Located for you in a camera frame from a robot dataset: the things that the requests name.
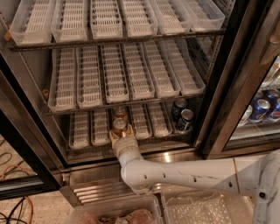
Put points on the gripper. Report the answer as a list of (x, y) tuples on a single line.
[(124, 144)]

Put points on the orange soda can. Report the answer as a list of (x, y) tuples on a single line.
[(120, 127), (120, 112)]

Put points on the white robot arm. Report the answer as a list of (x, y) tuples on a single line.
[(257, 176)]

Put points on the bottom shelf tray two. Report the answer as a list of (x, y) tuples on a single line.
[(99, 127)]

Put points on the shelf tray two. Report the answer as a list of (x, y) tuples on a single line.
[(89, 90), (70, 21), (99, 127)]

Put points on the bottom shelf tray three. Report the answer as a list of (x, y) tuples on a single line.
[(114, 119)]

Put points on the shelf tray three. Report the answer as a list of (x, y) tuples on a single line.
[(105, 19), (116, 86), (114, 119)]

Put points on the bottom shelf tray four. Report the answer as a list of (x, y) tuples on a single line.
[(140, 122)]

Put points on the shelf tray four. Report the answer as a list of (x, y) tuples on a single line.
[(141, 85), (140, 122), (139, 17)]

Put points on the bottom shelf tray five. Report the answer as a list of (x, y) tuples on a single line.
[(159, 120)]

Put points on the shelf tray five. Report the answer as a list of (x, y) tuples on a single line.
[(161, 72), (159, 120), (172, 16)]

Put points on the bottom shelf tray one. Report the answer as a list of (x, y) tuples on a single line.
[(79, 130)]

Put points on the shelf tray one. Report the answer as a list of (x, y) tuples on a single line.
[(32, 22), (79, 130), (62, 94)]

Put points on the stainless steel fridge base grille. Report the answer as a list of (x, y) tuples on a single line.
[(105, 181)]

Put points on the middle shelf tray three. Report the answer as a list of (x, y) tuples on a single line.
[(116, 86)]

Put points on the middle shelf tray four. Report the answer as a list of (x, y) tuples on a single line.
[(141, 85)]

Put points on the middle shelf tray two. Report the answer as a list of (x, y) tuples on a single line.
[(89, 90)]

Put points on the bottom shelf tray six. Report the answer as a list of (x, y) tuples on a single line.
[(177, 132)]

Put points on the shelf tray six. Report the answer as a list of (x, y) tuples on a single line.
[(177, 132), (206, 15), (189, 79)]

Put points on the front blue soda can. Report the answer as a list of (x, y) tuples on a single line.
[(185, 120)]

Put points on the blue soda can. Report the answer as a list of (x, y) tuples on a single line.
[(185, 120), (177, 107)]

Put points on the rear blue soda can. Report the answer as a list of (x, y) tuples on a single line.
[(177, 107)]

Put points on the middle shelf tray five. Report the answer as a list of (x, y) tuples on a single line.
[(161, 72)]

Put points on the middle shelf tray one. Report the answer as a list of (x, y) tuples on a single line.
[(62, 94)]

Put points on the middle shelf tray six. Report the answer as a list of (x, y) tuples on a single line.
[(189, 79)]

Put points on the open left fridge door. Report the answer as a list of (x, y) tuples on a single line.
[(24, 136)]

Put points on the top shelf tray four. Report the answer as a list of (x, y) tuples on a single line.
[(139, 17)]

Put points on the top shelf tray three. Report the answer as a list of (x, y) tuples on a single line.
[(105, 19)]

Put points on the right glass fridge door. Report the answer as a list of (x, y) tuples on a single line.
[(259, 46)]

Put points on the top shelf tray two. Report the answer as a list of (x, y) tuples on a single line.
[(70, 21)]

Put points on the top shelf tray five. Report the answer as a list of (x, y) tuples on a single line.
[(172, 16)]

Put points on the pepsi can behind glass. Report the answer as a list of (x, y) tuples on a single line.
[(259, 109), (273, 97)]

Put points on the top shelf tray one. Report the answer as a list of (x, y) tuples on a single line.
[(32, 22)]

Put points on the top shelf tray six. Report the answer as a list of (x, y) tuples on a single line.
[(206, 15)]

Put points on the clear bin with brown items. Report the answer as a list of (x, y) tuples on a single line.
[(113, 208)]

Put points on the clear bin with bubble wrap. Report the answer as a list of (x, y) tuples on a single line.
[(184, 205)]

